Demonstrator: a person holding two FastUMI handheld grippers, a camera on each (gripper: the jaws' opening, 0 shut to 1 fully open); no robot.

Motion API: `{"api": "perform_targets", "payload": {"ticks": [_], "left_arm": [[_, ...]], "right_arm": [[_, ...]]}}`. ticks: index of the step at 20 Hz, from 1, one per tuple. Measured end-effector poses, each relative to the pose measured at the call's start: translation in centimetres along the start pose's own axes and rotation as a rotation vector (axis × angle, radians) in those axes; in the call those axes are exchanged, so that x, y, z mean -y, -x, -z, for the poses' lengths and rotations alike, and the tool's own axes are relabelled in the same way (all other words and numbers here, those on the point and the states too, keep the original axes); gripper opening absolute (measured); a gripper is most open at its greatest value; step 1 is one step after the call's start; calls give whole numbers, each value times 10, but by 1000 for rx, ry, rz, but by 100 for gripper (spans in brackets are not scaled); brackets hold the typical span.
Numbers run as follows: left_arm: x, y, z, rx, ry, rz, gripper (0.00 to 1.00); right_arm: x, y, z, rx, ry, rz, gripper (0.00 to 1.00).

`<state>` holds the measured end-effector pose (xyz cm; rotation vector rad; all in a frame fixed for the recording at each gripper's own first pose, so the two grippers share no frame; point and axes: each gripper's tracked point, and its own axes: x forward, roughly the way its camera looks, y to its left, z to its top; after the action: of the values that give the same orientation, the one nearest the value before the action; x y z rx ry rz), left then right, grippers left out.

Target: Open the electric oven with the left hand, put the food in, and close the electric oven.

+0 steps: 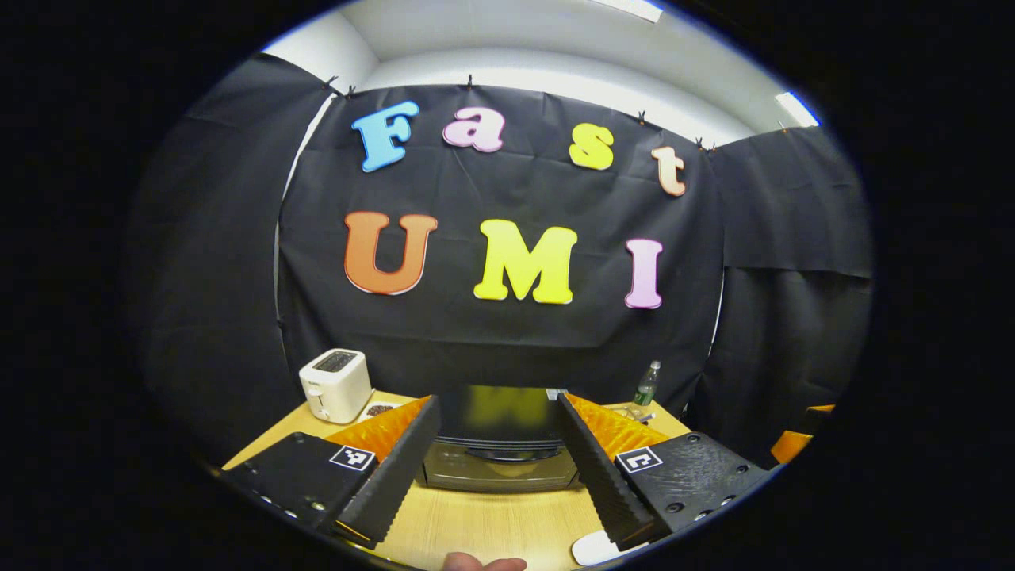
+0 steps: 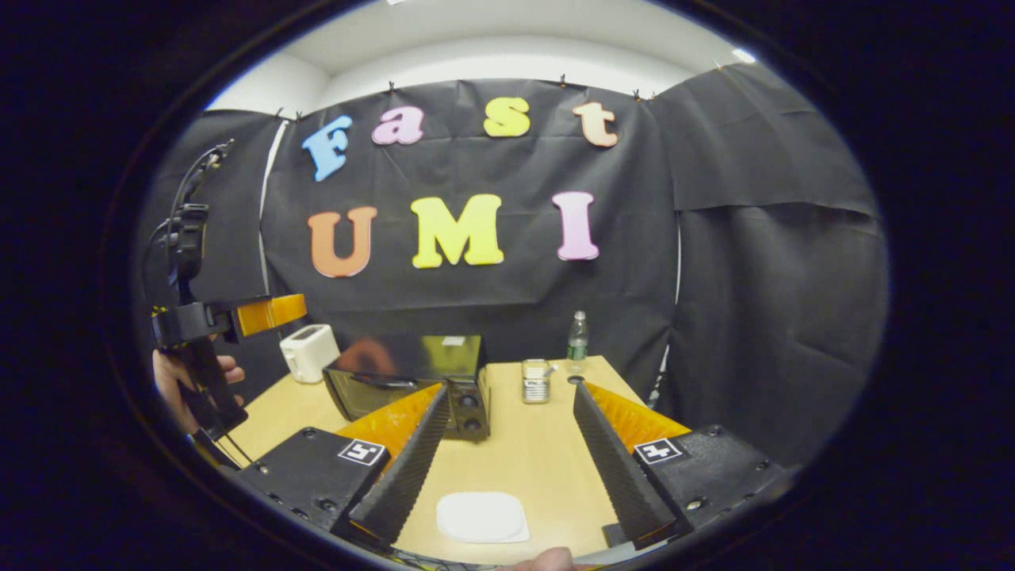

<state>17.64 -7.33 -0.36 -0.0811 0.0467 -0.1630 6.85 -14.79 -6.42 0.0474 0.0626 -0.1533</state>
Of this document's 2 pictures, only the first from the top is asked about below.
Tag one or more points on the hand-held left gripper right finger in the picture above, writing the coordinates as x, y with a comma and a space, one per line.
595, 468

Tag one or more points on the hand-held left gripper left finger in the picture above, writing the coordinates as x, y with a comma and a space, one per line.
400, 468

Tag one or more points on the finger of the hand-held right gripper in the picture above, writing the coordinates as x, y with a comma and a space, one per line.
790, 446
821, 409

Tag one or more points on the black electric oven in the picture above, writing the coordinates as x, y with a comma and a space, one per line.
496, 468

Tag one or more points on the white divided snack dish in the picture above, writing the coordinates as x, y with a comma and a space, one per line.
379, 410

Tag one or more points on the green water bottle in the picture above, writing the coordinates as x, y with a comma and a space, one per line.
647, 385

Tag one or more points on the white toaster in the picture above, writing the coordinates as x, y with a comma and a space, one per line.
337, 388

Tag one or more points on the black backdrop cloth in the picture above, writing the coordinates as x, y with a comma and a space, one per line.
515, 349

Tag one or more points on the ceiling light panel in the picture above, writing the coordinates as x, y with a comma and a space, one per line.
797, 109
630, 8

